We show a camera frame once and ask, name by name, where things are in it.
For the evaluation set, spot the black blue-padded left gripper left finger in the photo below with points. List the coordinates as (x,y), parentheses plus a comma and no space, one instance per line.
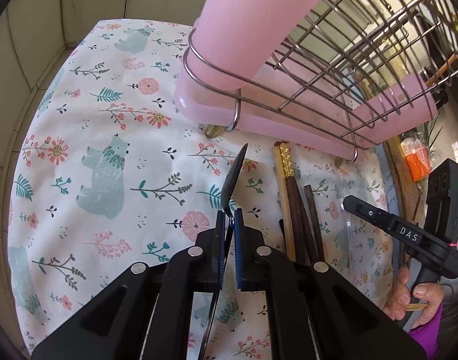
(198,268)

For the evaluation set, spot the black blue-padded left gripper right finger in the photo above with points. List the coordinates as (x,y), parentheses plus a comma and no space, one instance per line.
(263,268)

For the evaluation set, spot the black plastic knife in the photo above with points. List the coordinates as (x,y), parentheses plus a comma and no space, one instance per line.
(227,191)

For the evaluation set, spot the purple sleeve forearm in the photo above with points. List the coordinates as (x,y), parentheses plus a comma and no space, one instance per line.
(426,335)

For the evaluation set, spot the gold-tipped dark chopstick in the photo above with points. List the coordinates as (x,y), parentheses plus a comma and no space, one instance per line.
(300,223)

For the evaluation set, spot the dark brown chopstick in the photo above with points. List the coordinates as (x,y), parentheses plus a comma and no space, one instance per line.
(314,223)

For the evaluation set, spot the light wooden chopstick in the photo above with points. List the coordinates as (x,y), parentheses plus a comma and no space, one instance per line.
(282,188)

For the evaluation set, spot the orange packet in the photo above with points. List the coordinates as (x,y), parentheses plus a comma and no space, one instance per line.
(416,157)

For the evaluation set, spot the floral bear print cloth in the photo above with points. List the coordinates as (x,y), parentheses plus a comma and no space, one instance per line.
(111,173)

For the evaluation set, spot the pink plastic drip tray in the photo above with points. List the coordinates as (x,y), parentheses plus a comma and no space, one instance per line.
(318,119)

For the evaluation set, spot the pink plastic utensil cup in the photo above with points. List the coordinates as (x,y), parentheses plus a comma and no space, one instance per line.
(234,38)

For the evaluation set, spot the steel wire dish rack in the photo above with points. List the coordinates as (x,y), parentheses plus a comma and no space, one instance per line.
(363,47)

